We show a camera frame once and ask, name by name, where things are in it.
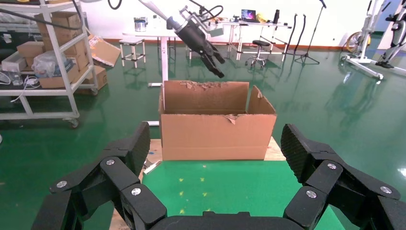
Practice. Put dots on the black legged machine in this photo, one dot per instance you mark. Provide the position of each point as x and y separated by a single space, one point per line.
395 31

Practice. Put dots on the white machine stand frame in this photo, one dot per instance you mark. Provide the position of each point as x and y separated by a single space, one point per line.
364 67

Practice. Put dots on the green cloth with yellow marks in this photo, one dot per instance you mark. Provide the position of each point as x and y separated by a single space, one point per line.
241 184

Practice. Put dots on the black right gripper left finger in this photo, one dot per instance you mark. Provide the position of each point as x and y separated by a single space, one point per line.
120 177

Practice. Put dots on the white flat box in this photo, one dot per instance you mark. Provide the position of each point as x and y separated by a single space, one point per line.
12 63

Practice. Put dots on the flattened cardboard sheet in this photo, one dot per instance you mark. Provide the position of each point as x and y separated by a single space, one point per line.
104 52

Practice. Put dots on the tall taped cardboard box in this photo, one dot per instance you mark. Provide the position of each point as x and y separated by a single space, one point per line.
68 27

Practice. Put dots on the black microphone stand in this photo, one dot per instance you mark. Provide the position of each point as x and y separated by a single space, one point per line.
306 56

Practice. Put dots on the black bottle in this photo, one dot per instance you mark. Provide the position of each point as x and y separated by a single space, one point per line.
276 16

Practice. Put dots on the metal pot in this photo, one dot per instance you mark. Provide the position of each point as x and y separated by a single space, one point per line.
140 24

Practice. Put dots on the open laptop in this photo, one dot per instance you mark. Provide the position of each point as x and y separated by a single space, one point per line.
249 15

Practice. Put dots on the black gooseneck stand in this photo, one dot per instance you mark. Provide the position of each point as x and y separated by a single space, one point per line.
301 33
292 33

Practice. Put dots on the white frame stool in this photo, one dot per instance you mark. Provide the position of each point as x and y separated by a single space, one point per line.
131 40

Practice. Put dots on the long white table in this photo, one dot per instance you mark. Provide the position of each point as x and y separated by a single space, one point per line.
268 24

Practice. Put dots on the cardboard box with blue item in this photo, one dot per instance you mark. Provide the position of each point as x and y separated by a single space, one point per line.
54 83

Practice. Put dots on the yellow bag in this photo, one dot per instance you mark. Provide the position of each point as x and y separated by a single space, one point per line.
261 18

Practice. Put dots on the white metal shelf cart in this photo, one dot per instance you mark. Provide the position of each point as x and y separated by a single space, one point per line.
38 92

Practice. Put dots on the large open cardboard carton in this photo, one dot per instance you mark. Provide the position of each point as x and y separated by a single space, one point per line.
215 136

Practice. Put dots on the small brown cardboard box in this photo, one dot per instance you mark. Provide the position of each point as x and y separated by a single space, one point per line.
30 49

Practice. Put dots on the clear plastic bag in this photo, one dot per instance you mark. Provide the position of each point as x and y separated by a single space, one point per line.
44 65

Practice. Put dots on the white standing desk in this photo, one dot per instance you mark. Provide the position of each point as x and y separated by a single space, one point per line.
149 33

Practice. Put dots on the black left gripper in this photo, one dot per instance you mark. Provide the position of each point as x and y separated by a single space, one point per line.
193 38

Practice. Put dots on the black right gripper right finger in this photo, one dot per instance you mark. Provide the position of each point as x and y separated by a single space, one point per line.
326 177

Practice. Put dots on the black round stool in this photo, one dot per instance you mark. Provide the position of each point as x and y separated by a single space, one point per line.
261 43

